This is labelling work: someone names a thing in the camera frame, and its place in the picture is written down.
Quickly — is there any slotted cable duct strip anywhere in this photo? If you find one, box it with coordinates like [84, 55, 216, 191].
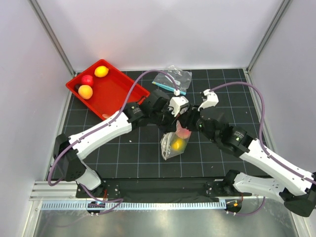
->
[41, 199, 226, 211]

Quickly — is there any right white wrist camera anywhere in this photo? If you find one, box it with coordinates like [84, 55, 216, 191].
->
[198, 89, 219, 112]

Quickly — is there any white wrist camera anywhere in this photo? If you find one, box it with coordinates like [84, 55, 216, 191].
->
[198, 89, 219, 112]
[169, 89, 189, 117]

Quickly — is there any small yellow-green toy fruit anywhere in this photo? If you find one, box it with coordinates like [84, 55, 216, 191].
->
[171, 138, 186, 152]

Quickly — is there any toy watermelon slice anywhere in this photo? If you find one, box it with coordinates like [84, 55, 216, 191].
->
[102, 114, 112, 119]

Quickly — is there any purple cable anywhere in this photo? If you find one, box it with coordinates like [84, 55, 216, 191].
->
[46, 70, 181, 215]
[202, 81, 316, 218]

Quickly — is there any orange toy fruit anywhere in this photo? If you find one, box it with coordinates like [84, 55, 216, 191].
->
[78, 85, 93, 100]

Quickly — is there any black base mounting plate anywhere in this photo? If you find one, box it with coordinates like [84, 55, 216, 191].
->
[76, 176, 252, 203]

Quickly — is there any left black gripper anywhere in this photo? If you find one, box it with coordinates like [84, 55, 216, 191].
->
[150, 104, 180, 135]

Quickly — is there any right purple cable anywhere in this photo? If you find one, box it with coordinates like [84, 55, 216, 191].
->
[202, 81, 316, 218]

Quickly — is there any yellow toy lemon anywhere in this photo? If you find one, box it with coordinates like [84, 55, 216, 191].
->
[94, 66, 109, 78]

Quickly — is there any red toy apple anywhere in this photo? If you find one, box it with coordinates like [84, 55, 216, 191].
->
[81, 75, 94, 87]

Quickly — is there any white-spotted clear zip bag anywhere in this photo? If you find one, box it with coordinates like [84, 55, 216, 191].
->
[160, 121, 191, 160]

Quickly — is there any blue-zipper clear zip bag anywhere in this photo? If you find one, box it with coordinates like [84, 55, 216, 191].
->
[152, 65, 192, 95]

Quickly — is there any red plastic tray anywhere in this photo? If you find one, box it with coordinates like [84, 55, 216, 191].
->
[65, 59, 151, 121]

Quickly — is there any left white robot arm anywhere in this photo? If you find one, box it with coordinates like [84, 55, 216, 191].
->
[51, 89, 188, 198]

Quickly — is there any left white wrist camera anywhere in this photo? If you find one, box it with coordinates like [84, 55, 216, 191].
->
[169, 89, 189, 117]

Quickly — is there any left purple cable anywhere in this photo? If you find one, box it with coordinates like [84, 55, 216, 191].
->
[46, 70, 181, 215]

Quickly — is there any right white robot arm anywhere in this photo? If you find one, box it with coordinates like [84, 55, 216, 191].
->
[178, 106, 316, 217]

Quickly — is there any pink toy peach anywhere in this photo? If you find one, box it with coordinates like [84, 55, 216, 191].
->
[177, 127, 191, 139]

